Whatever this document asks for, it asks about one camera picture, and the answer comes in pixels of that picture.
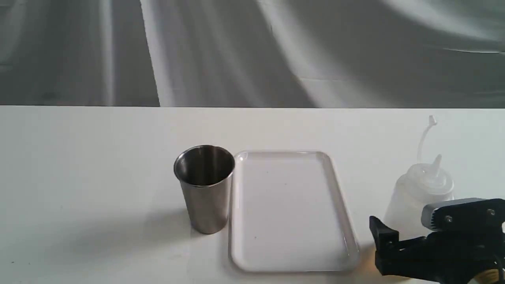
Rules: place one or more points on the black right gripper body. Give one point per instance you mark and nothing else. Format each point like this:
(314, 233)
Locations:
(493, 256)

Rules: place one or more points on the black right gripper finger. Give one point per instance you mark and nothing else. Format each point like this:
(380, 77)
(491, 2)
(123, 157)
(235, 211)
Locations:
(409, 259)
(464, 214)

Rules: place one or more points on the clear squeeze bottle with oil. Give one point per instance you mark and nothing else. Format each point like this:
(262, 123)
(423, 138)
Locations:
(422, 184)

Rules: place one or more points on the stainless steel cup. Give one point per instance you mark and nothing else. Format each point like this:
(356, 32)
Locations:
(205, 174)

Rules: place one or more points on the white rectangular tray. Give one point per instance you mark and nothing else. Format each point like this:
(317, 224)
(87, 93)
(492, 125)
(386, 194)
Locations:
(288, 214)

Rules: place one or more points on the grey fabric backdrop curtain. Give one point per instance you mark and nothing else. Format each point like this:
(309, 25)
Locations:
(253, 53)

